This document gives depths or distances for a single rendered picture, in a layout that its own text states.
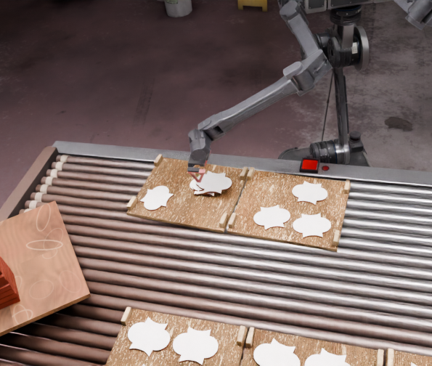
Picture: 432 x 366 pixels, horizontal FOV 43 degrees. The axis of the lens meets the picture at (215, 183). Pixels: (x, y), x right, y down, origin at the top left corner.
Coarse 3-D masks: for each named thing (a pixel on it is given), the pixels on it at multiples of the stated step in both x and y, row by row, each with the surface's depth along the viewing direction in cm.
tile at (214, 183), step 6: (210, 174) 225; (216, 174) 225; (222, 174) 225; (204, 180) 223; (210, 180) 223; (216, 180) 222; (222, 180) 222; (228, 180) 222; (198, 186) 222; (204, 186) 221; (210, 186) 220; (216, 186) 220; (222, 186) 220; (228, 186) 219; (204, 192) 218; (216, 192) 218
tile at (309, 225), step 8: (304, 216) 206; (312, 216) 206; (320, 216) 206; (296, 224) 204; (304, 224) 204; (312, 224) 203; (320, 224) 203; (328, 224) 202; (304, 232) 201; (312, 232) 200; (320, 232) 200
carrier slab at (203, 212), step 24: (168, 168) 236; (216, 168) 233; (240, 168) 231; (144, 192) 227; (192, 192) 224; (240, 192) 222; (144, 216) 217; (168, 216) 215; (192, 216) 214; (216, 216) 212
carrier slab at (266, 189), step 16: (256, 176) 226; (272, 176) 225; (288, 176) 224; (304, 176) 223; (256, 192) 220; (272, 192) 219; (288, 192) 218; (336, 192) 215; (240, 208) 214; (256, 208) 213; (288, 208) 211; (304, 208) 211; (320, 208) 210; (336, 208) 209; (240, 224) 208; (256, 224) 207; (288, 224) 206; (336, 224) 203; (272, 240) 203; (288, 240) 200; (304, 240) 199; (320, 240) 198
